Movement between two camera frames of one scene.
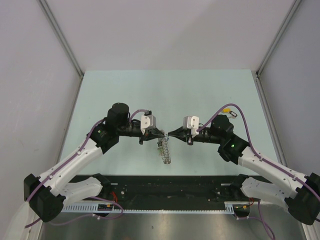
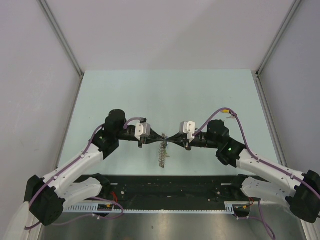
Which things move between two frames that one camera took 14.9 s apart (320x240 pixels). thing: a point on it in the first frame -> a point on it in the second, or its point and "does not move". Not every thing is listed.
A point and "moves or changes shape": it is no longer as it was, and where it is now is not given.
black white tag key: (233, 115) does not move
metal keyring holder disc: (163, 148) moves or changes shape
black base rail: (158, 192) does not move
